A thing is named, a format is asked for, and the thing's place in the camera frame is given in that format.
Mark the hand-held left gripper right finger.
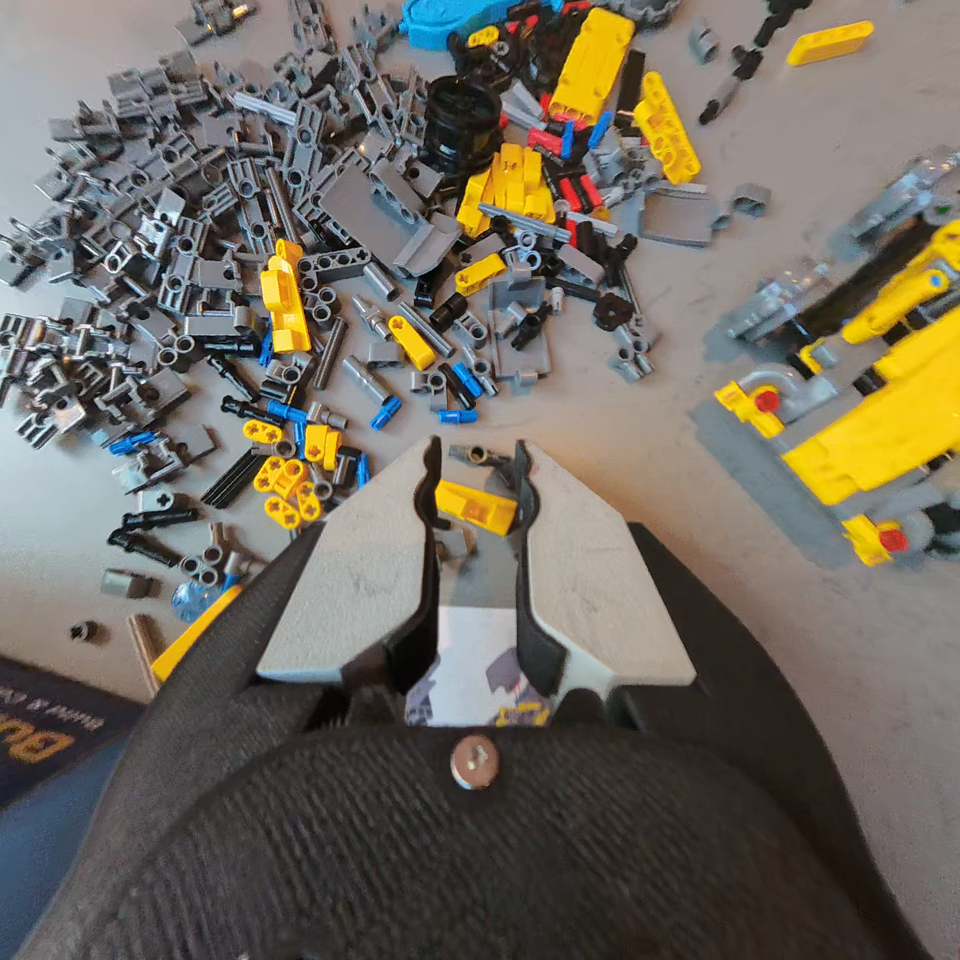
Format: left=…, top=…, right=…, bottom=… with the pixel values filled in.
left=513, top=438, right=699, bottom=727

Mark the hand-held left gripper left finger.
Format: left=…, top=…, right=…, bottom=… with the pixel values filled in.
left=255, top=435, right=445, bottom=690

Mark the yellow curved panel brick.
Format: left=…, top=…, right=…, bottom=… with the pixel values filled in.
left=433, top=478, right=520, bottom=538
left=258, top=238, right=314, bottom=355

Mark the grey desk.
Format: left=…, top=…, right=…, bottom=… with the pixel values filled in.
left=0, top=0, right=960, bottom=960

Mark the cluster of small yellow connectors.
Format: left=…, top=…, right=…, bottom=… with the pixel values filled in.
left=243, top=418, right=344, bottom=531

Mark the building instruction booklet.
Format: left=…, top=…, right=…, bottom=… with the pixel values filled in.
left=405, top=606, right=554, bottom=729

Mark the clear blue round brick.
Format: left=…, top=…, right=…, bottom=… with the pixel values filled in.
left=171, top=579, right=228, bottom=625

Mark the black axle pin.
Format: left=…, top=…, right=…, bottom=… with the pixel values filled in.
left=122, top=507, right=201, bottom=531
left=107, top=527, right=183, bottom=569

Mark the small grey brick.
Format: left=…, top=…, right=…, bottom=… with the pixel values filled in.
left=99, top=568, right=164, bottom=601

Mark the dark grey flat panel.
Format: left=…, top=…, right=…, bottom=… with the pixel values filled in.
left=639, top=186, right=723, bottom=250
left=486, top=276, right=554, bottom=393

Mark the small yellow connector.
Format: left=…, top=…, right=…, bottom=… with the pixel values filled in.
left=453, top=253, right=509, bottom=297
left=387, top=313, right=438, bottom=372

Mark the yellow toy vehicle model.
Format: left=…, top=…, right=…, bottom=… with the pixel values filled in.
left=688, top=152, right=960, bottom=569

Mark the dark blue printed box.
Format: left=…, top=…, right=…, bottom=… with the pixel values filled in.
left=0, top=654, right=149, bottom=809

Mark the dark grey curved panel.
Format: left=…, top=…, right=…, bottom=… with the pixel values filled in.
left=317, top=157, right=464, bottom=280

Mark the pile of mixed small bricks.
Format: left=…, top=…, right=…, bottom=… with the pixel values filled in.
left=108, top=0, right=721, bottom=601

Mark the heap of yellow ribbed bricks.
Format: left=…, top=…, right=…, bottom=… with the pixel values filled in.
left=454, top=142, right=558, bottom=235

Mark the wide yellow holed beam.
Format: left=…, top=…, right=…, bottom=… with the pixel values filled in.
left=632, top=69, right=704, bottom=188

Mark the black toy wheel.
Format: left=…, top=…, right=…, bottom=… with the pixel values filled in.
left=424, top=73, right=504, bottom=172

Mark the yellow flat panel brick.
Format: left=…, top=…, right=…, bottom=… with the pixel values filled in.
left=548, top=6, right=638, bottom=126

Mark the short yellow holed beam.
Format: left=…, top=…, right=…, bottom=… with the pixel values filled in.
left=784, top=20, right=876, bottom=69

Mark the blue brick separator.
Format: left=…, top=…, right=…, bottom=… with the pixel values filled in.
left=396, top=0, right=520, bottom=48

